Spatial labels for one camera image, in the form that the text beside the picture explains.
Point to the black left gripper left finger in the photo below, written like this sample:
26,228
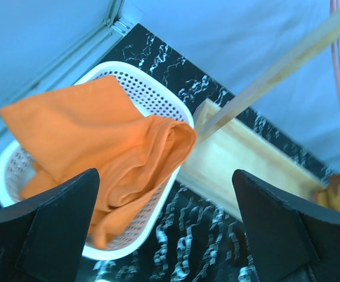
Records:
42,237

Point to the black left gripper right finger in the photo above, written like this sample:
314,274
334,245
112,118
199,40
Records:
290,238

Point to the wooden clothes rack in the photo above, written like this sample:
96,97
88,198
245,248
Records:
226,144

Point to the white perforated plastic basket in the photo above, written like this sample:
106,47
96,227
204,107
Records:
150,97

